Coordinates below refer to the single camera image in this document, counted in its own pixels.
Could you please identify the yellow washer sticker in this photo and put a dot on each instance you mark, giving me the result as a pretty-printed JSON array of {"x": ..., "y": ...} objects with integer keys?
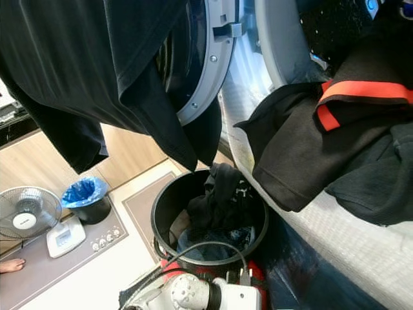
[{"x": 246, "y": 161}]

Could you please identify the tan cloth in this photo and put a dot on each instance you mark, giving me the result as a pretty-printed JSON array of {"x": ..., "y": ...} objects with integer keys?
[{"x": 177, "y": 226}]

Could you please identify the black plastic bucket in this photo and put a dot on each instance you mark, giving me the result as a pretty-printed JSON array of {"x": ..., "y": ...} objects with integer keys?
[{"x": 164, "y": 213}]

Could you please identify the dark blue printed plastic film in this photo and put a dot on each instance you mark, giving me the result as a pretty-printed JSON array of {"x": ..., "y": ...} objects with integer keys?
[{"x": 310, "y": 284}]

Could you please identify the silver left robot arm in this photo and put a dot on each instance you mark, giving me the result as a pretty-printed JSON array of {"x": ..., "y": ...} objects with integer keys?
[{"x": 181, "y": 294}]

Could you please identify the plain black garment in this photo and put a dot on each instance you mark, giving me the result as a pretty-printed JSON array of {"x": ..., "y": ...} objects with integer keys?
[{"x": 374, "y": 187}]

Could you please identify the white bubble-wrapped washing machine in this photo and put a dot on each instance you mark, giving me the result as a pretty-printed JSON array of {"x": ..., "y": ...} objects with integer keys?
[{"x": 329, "y": 252}]

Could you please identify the light wooden cabinet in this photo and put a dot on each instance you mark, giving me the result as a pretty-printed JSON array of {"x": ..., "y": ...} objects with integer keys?
[{"x": 39, "y": 161}]

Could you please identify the black hanging t-shirt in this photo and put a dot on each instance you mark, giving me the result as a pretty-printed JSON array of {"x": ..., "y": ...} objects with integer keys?
[{"x": 77, "y": 64}]

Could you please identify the brown-black garment with red trim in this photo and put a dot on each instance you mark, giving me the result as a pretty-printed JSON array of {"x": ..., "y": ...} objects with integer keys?
[{"x": 297, "y": 148}]

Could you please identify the grey mat with paw prints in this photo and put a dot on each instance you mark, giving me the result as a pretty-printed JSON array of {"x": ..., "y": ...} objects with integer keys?
[{"x": 51, "y": 274}]

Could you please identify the white bathroom scale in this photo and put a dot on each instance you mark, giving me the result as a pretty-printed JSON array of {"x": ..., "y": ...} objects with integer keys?
[{"x": 64, "y": 237}]

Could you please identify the grey table fan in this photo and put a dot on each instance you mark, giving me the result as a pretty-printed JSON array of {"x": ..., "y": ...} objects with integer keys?
[{"x": 26, "y": 221}]

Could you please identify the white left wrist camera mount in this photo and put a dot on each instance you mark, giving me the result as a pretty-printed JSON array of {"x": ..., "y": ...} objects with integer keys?
[{"x": 242, "y": 298}]

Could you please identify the black countertop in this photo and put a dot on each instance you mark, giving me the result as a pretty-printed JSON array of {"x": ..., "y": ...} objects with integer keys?
[{"x": 19, "y": 126}]

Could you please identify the bare human foot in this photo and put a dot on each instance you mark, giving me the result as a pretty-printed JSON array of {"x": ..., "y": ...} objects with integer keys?
[{"x": 11, "y": 266}]

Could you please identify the black printed cloth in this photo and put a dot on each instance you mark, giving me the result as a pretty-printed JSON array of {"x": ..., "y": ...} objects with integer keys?
[{"x": 222, "y": 200}]

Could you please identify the red plastic stool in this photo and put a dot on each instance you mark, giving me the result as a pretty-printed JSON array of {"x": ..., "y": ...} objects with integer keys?
[{"x": 171, "y": 268}]

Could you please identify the black bin with blue bag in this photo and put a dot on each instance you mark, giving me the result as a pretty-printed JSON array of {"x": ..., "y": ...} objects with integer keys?
[{"x": 82, "y": 192}]

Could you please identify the black white-striped mat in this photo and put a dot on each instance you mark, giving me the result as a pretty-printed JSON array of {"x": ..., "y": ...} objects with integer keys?
[{"x": 135, "y": 290}]

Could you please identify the grey round washer door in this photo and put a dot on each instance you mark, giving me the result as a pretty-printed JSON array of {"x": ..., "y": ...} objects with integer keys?
[{"x": 210, "y": 71}]

